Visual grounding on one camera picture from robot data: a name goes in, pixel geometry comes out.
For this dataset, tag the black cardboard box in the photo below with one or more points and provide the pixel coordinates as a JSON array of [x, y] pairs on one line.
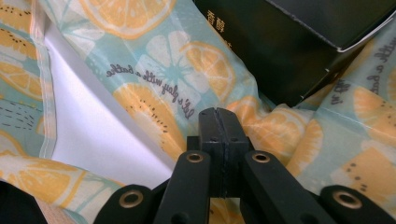
[[280, 40]]

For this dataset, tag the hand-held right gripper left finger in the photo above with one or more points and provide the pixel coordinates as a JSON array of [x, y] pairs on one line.
[[214, 149]]

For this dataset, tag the fruit print cloth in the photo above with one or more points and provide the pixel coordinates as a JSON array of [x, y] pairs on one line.
[[162, 71]]

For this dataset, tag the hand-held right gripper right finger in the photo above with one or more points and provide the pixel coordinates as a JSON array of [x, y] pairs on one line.
[[233, 146]]

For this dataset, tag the dark object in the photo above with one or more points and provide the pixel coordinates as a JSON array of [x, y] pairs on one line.
[[17, 205]]

